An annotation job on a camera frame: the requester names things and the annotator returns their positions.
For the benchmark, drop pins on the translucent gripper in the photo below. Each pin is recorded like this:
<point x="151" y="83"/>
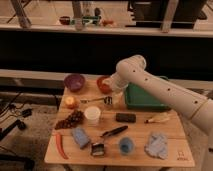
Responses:
<point x="116" y="97"/>

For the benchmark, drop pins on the apple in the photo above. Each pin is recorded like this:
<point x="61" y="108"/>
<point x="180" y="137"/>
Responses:
<point x="70" y="102"/>

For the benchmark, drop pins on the black handled knife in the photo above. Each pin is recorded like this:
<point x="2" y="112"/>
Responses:
<point x="114" y="131"/>

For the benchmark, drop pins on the small metal cup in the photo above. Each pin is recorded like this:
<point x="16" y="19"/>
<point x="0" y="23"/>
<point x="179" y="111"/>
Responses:
<point x="108" y="101"/>

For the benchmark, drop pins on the black rectangular block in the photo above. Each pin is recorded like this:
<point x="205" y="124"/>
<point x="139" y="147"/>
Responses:
<point x="123" y="117"/>

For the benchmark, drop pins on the small metal tin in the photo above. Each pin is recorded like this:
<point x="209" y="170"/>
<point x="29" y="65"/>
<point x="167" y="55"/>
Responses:
<point x="97" y="149"/>

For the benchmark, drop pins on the light blue cloth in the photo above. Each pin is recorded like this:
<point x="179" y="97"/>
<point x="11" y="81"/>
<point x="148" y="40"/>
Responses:
<point x="157" y="146"/>

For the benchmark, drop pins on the red bowl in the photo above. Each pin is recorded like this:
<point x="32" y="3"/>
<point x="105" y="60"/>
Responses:
<point x="104" y="88"/>

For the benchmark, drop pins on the yellow banana piece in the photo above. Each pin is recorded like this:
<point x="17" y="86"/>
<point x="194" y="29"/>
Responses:
<point x="158" y="118"/>

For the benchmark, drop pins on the purple bowl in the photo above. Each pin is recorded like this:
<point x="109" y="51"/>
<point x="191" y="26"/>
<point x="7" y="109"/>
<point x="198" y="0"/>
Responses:
<point x="74" y="82"/>

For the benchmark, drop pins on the wooden table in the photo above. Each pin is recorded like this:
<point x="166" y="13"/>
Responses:
<point x="179" y="153"/>

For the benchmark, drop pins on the blue sponge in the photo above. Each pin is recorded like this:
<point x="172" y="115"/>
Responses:
<point x="80" y="137"/>

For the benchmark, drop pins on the green plastic tray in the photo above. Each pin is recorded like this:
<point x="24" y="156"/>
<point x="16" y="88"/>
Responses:
<point x="139" y="99"/>

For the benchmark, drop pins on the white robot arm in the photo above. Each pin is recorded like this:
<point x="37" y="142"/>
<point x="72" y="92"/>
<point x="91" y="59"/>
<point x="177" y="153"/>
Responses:
<point x="195" y="107"/>

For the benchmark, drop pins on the bunch of dark grapes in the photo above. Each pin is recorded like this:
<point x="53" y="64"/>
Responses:
<point x="75" y="118"/>

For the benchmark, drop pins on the white plastic cup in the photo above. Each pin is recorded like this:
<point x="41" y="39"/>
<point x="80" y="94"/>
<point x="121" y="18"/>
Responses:
<point x="92" y="114"/>

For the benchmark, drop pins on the red chili pepper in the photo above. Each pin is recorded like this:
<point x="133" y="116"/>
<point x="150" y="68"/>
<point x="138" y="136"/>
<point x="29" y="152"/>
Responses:
<point x="59" y="145"/>

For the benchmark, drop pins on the blue cup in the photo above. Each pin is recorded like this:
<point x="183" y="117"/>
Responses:
<point x="126" y="145"/>

